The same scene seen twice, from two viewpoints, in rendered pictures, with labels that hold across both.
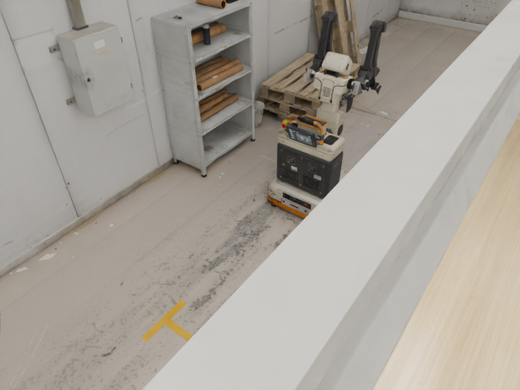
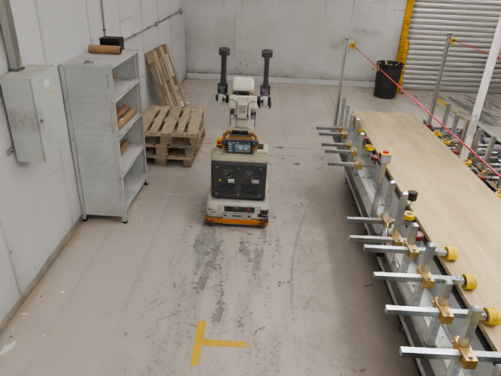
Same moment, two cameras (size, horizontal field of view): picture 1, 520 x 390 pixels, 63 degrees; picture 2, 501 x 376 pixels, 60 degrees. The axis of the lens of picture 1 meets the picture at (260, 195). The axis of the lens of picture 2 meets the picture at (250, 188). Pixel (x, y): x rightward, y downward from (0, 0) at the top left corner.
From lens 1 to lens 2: 178 cm
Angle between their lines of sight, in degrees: 32
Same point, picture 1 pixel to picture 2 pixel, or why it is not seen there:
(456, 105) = not seen: outside the picture
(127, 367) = not seen: outside the picture
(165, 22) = (79, 67)
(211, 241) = (183, 268)
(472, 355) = (476, 221)
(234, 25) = (117, 73)
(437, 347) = (458, 224)
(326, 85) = (241, 104)
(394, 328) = not seen: outside the picture
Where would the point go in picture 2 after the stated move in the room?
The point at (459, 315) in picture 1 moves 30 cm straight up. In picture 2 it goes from (449, 207) to (460, 168)
